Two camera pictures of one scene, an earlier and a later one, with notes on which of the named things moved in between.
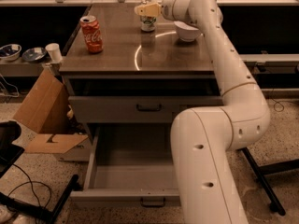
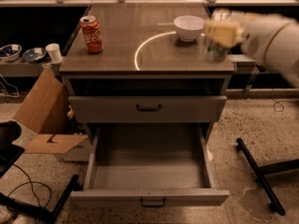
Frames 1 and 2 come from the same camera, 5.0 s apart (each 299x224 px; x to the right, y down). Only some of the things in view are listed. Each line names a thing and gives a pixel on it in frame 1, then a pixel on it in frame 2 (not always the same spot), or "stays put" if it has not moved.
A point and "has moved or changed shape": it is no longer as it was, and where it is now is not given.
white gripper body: (166, 9) → (256, 40)
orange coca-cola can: (93, 37) stays put
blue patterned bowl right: (34, 54) stays put
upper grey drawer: (136, 108) stays put
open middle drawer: (132, 162) stays put
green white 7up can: (148, 23) has moved or changed shape
